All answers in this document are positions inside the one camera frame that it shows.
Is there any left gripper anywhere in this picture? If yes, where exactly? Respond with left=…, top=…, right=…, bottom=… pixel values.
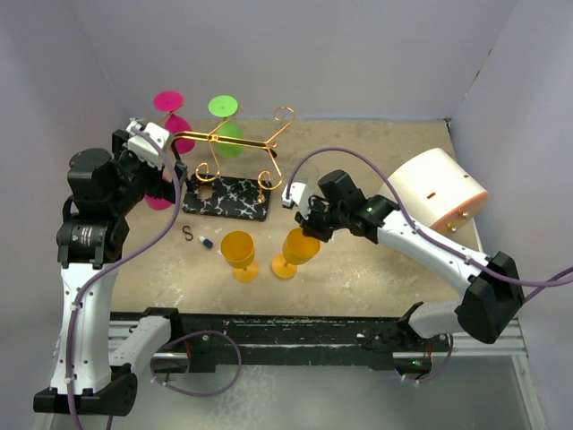
left=108, top=131, right=185, bottom=215

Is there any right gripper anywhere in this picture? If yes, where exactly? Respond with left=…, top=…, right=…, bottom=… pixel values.
left=295, top=195, right=347, bottom=243

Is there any orange wine glass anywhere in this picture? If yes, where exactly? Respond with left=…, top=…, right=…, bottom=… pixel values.
left=271, top=228, right=321, bottom=280
left=220, top=230, right=259, bottom=283

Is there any pink wine glass front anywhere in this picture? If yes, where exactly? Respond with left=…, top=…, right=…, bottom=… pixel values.
left=144, top=176, right=175, bottom=211

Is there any pink wine glass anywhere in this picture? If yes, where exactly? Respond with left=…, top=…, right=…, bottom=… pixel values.
left=144, top=176, right=175, bottom=211
left=153, top=90, right=195, bottom=154

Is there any gold wine glass rack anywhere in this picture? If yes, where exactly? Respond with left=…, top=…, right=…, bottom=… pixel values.
left=174, top=106, right=295, bottom=222

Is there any green wine glass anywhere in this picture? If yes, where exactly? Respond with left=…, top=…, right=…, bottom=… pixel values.
left=208, top=95, right=244, bottom=159

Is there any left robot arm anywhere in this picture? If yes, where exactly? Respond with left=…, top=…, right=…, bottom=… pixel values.
left=33, top=121, right=187, bottom=417

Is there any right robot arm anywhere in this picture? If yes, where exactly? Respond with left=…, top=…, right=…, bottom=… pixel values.
left=282, top=170, right=525, bottom=350

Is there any black S carabiner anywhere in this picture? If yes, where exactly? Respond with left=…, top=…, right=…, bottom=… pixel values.
left=182, top=225, right=194, bottom=242

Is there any small blue dropper bottle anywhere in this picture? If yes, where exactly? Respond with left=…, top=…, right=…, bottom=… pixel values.
left=198, top=236, right=213, bottom=249

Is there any white cylindrical box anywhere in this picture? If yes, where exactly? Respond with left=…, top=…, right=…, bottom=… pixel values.
left=389, top=148, right=489, bottom=235

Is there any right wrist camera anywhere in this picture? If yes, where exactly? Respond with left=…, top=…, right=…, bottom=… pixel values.
left=281, top=182, right=313, bottom=219

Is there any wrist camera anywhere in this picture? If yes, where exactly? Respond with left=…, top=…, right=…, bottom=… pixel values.
left=281, top=182, right=313, bottom=219
left=126, top=118, right=174, bottom=169

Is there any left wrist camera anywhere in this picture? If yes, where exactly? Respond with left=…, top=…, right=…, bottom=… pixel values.
left=126, top=118, right=174, bottom=169

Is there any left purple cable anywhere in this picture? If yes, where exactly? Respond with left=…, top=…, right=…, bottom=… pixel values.
left=66, top=125, right=187, bottom=430

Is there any black base frame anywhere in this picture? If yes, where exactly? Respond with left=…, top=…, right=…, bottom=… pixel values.
left=108, top=308, right=449, bottom=374

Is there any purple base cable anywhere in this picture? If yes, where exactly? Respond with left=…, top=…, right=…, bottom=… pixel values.
left=150, top=330, right=244, bottom=398

